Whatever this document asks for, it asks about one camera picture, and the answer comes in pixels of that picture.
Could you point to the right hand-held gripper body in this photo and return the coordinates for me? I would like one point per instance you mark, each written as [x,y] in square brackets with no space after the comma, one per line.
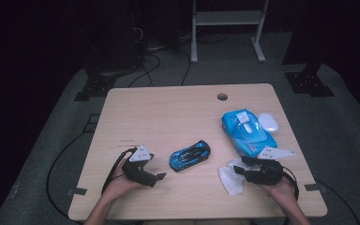
[268,175]

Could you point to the blue wet wipes pack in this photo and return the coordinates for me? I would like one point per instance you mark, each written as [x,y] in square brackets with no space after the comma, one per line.
[250,137]

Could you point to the black tape strip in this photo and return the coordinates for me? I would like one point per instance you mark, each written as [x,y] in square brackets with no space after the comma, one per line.
[78,191]
[314,187]

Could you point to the person's left hand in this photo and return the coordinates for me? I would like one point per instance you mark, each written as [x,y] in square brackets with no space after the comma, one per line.
[120,186]

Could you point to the person's right hand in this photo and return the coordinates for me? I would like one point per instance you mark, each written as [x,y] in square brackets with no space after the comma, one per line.
[282,192]

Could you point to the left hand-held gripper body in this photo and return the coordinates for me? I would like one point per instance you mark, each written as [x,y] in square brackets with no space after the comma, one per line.
[136,172]

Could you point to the white wet wipe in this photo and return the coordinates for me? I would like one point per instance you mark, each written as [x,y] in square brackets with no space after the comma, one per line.
[231,182]

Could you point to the black stand base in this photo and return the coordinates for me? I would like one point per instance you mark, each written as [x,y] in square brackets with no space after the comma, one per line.
[307,82]
[95,87]

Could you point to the white metal stand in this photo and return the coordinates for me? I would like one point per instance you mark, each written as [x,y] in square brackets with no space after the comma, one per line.
[228,18]

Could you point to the blue toy car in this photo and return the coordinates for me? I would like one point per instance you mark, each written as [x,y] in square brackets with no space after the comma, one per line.
[189,156]

